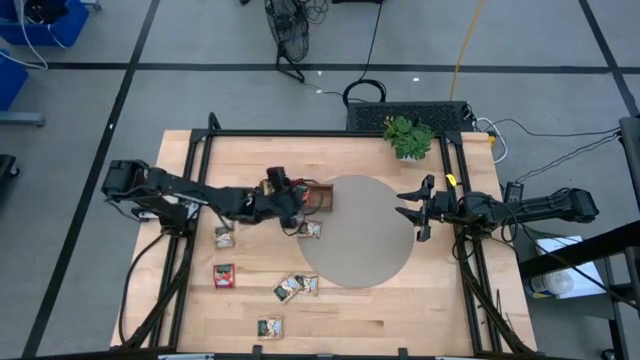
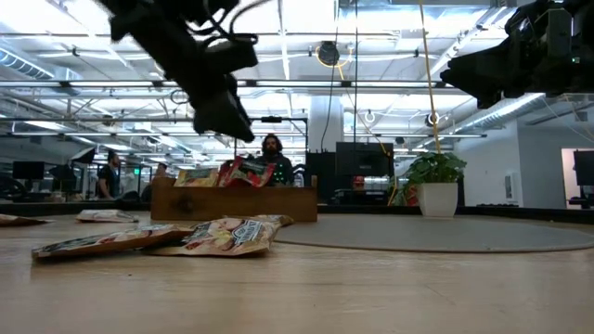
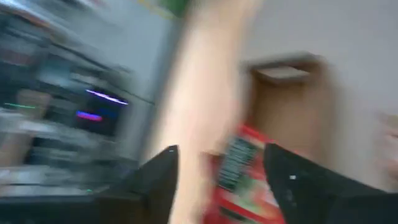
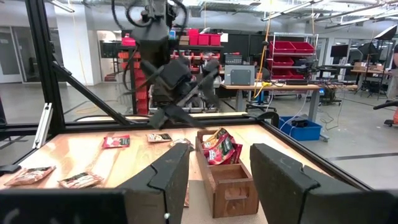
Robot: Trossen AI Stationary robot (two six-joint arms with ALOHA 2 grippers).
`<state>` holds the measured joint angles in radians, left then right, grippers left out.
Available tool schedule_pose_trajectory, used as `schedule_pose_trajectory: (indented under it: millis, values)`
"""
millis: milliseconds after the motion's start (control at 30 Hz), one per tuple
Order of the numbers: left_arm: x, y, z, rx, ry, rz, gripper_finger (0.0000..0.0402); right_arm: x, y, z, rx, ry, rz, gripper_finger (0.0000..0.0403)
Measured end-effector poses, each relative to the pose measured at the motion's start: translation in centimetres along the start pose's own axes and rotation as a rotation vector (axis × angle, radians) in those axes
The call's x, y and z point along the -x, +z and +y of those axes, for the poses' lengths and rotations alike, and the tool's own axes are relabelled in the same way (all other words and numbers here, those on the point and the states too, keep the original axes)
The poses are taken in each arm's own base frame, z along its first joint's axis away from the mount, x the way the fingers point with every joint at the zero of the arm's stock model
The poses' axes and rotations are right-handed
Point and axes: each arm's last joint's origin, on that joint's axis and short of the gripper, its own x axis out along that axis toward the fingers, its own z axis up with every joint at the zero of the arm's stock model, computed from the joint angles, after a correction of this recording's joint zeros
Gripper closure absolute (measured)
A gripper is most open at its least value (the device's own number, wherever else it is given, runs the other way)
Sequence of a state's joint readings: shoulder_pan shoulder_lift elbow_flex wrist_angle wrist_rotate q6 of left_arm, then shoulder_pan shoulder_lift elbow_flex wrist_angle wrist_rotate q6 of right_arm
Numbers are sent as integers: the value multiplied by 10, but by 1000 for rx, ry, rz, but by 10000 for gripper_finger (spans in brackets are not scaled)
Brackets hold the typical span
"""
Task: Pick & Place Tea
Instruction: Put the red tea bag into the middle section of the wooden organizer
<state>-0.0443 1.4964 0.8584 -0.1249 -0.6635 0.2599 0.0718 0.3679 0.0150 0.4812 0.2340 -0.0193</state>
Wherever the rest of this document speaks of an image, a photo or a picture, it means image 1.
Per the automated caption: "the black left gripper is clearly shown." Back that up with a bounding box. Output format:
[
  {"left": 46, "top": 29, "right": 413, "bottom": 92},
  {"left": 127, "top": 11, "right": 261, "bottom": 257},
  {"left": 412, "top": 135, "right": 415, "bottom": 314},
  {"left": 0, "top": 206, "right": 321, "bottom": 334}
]
[{"left": 252, "top": 166, "right": 310, "bottom": 231}]

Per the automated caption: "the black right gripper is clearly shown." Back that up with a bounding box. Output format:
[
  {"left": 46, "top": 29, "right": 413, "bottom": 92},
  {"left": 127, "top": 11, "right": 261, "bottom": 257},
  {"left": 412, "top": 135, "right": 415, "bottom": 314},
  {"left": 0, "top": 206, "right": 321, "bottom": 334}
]
[{"left": 395, "top": 172, "right": 458, "bottom": 243}]

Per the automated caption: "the wooden compartment tea box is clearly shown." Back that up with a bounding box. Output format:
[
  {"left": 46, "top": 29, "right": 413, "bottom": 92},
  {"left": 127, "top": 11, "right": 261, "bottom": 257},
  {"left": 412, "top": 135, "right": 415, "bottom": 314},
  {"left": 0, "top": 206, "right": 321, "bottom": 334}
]
[{"left": 259, "top": 177, "right": 335, "bottom": 214}]

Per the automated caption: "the round grey mat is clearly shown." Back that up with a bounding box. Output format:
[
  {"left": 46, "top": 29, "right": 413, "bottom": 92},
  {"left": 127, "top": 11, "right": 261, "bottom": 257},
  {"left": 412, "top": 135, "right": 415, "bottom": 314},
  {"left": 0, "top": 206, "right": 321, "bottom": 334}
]
[{"left": 296, "top": 174, "right": 416, "bottom": 290}]

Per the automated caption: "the green plant in white pot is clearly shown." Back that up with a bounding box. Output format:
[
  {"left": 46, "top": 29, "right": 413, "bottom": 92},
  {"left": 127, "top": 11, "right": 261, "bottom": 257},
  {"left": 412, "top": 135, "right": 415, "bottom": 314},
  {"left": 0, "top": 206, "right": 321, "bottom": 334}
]
[{"left": 382, "top": 115, "right": 435, "bottom": 163}]

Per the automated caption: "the black power adapter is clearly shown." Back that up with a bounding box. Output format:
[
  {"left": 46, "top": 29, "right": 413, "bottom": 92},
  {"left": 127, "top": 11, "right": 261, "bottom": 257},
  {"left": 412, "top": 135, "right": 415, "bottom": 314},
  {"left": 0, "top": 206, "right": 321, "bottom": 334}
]
[{"left": 504, "top": 180, "right": 526, "bottom": 204}]

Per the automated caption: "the black perforated computer case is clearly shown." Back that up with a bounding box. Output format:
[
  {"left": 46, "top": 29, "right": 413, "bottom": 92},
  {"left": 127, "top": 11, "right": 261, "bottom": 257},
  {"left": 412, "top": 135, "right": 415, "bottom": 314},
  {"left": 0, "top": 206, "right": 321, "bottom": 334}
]
[{"left": 345, "top": 100, "right": 474, "bottom": 134}]

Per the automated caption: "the white cylindrical canister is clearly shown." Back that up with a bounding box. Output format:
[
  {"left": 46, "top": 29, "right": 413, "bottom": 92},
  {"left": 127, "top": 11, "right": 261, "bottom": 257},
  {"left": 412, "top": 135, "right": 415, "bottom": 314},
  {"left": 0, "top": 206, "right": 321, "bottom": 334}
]
[{"left": 523, "top": 269, "right": 577, "bottom": 301}]

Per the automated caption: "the black metal stand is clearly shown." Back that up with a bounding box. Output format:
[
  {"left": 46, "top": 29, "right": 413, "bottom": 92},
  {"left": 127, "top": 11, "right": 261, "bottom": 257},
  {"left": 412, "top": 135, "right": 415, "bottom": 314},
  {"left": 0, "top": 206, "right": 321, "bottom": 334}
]
[{"left": 517, "top": 114, "right": 640, "bottom": 360}]

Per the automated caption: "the black floor fan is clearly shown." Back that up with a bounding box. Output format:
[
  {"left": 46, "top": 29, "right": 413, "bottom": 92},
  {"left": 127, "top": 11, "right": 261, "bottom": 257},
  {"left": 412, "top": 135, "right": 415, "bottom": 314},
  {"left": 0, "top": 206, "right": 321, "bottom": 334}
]
[{"left": 263, "top": 0, "right": 312, "bottom": 84}]

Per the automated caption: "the white cardboard box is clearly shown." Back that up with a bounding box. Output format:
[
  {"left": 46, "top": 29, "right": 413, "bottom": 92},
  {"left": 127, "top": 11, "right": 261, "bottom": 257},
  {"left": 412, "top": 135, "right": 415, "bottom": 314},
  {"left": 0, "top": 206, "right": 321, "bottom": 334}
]
[{"left": 534, "top": 234, "right": 608, "bottom": 300}]

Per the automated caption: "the silver aluminium bar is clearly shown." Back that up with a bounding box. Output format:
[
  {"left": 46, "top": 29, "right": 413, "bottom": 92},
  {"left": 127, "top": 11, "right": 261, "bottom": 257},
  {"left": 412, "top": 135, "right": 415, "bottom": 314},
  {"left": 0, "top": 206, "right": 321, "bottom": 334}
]
[{"left": 157, "top": 352, "right": 216, "bottom": 360}]

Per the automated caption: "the blue plastic bin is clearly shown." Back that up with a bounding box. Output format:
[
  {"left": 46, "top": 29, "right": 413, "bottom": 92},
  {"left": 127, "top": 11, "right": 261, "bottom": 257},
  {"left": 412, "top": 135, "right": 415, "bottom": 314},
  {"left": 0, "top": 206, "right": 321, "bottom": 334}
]
[
  {"left": 0, "top": 48, "right": 30, "bottom": 113},
  {"left": 0, "top": 0, "right": 91, "bottom": 48}
]

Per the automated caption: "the black caster base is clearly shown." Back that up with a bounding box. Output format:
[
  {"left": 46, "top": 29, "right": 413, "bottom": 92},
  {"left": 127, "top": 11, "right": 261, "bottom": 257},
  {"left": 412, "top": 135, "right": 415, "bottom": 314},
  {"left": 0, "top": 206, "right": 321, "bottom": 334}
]
[{"left": 0, "top": 153, "right": 21, "bottom": 202}]

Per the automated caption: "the black aluminium table frame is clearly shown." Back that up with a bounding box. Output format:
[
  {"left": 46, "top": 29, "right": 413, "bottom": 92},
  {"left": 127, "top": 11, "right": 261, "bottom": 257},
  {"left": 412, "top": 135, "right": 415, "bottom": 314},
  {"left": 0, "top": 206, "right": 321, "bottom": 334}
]
[{"left": 112, "top": 112, "right": 539, "bottom": 360}]

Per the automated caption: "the white cable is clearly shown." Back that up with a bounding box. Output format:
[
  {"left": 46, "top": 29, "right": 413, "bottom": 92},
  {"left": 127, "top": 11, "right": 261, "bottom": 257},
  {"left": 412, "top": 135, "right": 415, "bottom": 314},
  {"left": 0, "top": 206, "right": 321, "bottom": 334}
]
[{"left": 473, "top": 116, "right": 509, "bottom": 166}]

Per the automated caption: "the black hanging cable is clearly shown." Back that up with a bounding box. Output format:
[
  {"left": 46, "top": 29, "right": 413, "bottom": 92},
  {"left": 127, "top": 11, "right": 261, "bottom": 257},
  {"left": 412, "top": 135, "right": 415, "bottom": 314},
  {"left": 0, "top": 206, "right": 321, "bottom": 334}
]
[{"left": 341, "top": 0, "right": 389, "bottom": 108}]

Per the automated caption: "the yellow hanging cable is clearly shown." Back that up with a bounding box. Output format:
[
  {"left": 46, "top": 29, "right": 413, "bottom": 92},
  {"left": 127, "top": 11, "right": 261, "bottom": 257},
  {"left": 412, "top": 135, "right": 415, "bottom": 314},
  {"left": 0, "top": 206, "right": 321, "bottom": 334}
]
[{"left": 448, "top": 0, "right": 486, "bottom": 103}]

